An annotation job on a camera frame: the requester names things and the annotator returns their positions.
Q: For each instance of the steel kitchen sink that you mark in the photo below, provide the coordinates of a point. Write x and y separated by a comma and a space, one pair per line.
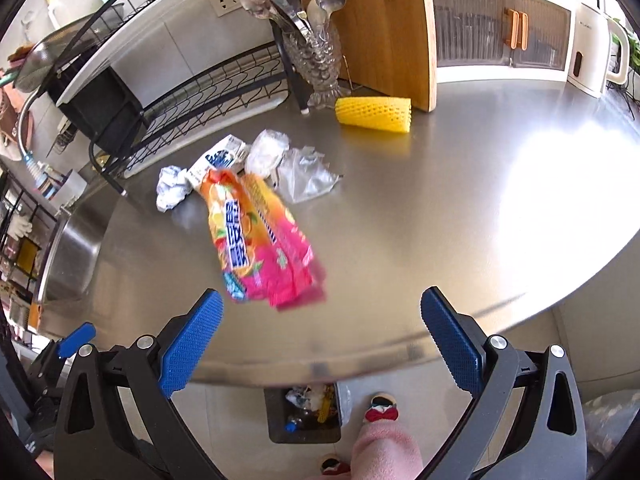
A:
73, 252

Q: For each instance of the pink fuzzy leg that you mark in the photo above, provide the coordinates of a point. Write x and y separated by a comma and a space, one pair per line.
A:
385, 450

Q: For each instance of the glass fish utensil holder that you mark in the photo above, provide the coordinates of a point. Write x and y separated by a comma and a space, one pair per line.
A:
320, 66

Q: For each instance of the white blue milk carton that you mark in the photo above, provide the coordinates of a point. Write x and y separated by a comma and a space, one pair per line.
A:
228, 153

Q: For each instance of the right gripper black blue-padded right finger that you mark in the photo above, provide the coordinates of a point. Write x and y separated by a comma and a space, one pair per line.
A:
525, 419

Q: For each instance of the red black slipper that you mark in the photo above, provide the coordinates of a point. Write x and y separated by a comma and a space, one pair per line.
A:
382, 406

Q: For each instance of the white electric kettle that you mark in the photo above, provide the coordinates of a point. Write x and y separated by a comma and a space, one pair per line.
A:
593, 39

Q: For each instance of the curved steel faucet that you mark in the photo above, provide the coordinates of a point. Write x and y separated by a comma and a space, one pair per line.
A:
22, 131

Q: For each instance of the black trash bin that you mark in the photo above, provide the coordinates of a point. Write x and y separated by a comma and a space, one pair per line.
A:
310, 414

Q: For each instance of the clear plastic wrapper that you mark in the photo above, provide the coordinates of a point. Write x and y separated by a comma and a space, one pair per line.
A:
302, 175

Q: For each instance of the yellow foam fruit net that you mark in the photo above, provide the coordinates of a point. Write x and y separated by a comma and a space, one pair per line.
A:
375, 112

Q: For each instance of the orange pink mentos wrapper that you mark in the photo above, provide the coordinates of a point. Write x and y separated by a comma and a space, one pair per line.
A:
263, 254

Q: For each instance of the black wire dish rack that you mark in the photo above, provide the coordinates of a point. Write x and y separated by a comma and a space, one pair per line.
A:
191, 38

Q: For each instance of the glass door cabinet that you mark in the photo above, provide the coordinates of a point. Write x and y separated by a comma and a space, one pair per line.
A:
503, 39

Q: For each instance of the crumpled white plastic bag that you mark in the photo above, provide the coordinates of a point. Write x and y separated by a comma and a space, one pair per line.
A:
266, 153

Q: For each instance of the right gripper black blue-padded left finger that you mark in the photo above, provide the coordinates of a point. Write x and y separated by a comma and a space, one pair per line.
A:
116, 419

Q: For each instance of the black storage shelf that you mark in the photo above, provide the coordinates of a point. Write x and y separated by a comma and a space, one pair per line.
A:
26, 231

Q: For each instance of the steel spoon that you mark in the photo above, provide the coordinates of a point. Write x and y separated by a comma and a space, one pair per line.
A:
261, 9

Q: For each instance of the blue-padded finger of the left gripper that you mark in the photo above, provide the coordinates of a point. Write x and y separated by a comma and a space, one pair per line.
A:
72, 339

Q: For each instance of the crumpled white blue paper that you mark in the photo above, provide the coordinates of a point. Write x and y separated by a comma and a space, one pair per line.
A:
172, 187

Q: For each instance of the wooden cutting board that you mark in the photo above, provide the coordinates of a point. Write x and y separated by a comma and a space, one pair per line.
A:
387, 45

